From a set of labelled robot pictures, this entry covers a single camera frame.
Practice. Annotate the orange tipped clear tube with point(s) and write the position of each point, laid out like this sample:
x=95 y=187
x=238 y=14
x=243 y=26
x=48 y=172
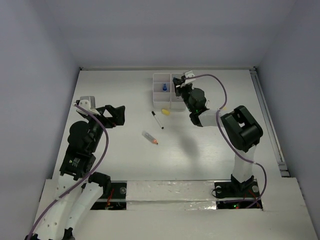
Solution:
x=149 y=137

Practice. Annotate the blue capped clear bottle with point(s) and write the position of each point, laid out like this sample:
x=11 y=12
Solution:
x=164 y=87

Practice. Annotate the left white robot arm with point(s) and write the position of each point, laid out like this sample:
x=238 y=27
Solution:
x=79 y=185

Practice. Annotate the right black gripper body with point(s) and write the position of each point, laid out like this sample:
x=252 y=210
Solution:
x=183 y=90

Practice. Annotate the black capped white marker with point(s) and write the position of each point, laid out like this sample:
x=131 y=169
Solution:
x=157 y=120

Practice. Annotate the white organizer right column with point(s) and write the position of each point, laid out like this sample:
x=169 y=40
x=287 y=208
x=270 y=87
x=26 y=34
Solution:
x=176 y=103

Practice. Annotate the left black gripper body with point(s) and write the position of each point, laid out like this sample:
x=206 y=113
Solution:
x=96 y=126

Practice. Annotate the yellow eraser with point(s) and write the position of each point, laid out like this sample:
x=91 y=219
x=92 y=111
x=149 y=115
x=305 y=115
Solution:
x=165 y=112

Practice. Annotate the blue capped white marker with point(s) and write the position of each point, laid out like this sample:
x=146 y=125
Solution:
x=173 y=82

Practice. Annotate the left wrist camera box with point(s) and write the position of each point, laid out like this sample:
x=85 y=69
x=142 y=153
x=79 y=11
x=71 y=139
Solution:
x=87 y=103

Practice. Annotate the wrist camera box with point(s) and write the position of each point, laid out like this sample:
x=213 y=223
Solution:
x=187 y=78
x=87 y=103

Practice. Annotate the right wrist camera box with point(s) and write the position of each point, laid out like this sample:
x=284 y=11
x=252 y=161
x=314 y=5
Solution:
x=187 y=78

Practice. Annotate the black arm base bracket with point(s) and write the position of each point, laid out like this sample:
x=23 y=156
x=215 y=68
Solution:
x=225 y=189

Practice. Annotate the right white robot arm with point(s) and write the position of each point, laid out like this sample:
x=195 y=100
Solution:
x=239 y=128

